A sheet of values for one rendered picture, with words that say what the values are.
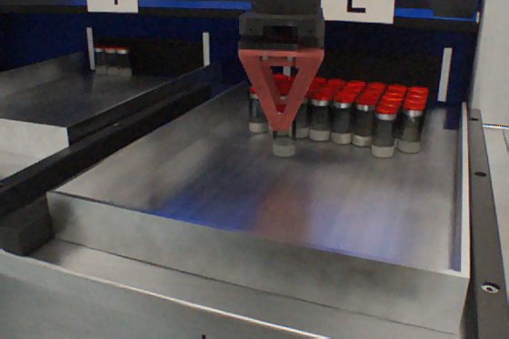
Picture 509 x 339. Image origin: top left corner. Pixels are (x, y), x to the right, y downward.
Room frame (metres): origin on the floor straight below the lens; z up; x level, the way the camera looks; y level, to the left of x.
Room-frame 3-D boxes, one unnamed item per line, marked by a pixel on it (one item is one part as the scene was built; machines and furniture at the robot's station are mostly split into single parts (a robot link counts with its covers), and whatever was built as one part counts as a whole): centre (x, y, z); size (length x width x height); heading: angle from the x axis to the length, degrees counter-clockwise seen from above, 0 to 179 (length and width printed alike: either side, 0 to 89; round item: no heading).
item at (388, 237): (0.40, -0.05, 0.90); 0.34 x 0.26 x 0.04; 158
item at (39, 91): (0.63, 0.23, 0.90); 0.34 x 0.26 x 0.04; 159
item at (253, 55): (0.43, -0.02, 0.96); 0.07 x 0.07 x 0.09; 83
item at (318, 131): (0.48, -0.08, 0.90); 0.18 x 0.02 x 0.05; 68
